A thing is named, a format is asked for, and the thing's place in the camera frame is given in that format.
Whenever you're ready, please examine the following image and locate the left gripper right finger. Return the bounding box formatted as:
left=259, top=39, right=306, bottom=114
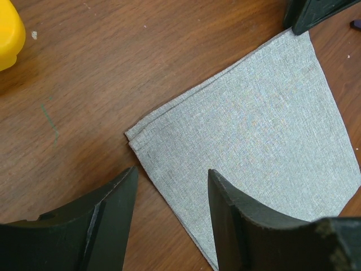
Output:
left=208, top=169, right=322, bottom=270

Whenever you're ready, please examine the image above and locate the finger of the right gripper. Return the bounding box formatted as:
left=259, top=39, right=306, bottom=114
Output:
left=283, top=0, right=360, bottom=35

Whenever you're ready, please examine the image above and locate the grey cloth napkin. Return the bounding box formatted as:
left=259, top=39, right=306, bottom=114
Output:
left=126, top=29, right=360, bottom=270

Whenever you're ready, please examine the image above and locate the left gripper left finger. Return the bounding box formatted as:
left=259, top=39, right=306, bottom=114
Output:
left=36, top=165, right=139, bottom=271

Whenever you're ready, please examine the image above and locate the blue metallic knife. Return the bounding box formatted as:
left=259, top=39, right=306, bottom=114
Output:
left=350, top=19, right=361, bottom=30

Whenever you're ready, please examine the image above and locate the yellow plastic bin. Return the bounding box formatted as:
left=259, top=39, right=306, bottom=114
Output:
left=0, top=0, right=26, bottom=71

